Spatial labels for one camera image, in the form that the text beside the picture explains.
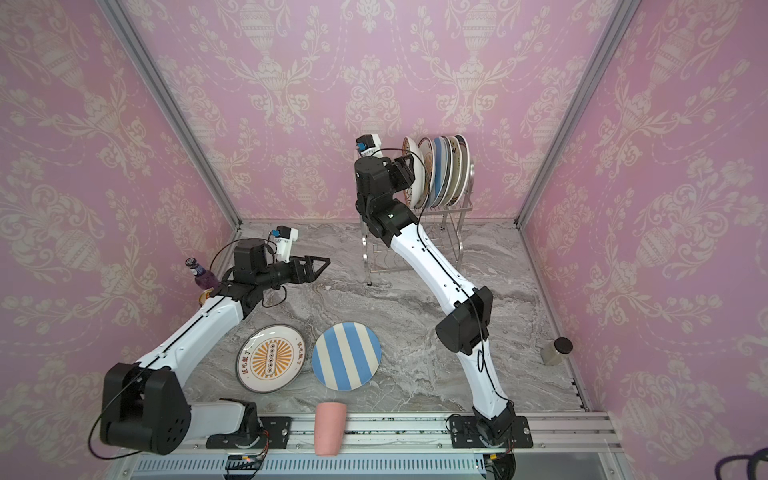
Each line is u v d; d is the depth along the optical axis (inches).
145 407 16.0
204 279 34.5
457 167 30.1
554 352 31.3
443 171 29.9
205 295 34.3
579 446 28.9
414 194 29.9
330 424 27.9
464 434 28.7
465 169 29.9
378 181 22.0
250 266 24.9
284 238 28.8
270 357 34.0
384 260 40.9
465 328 21.8
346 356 34.2
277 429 29.5
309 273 28.6
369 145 25.0
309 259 28.6
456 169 29.9
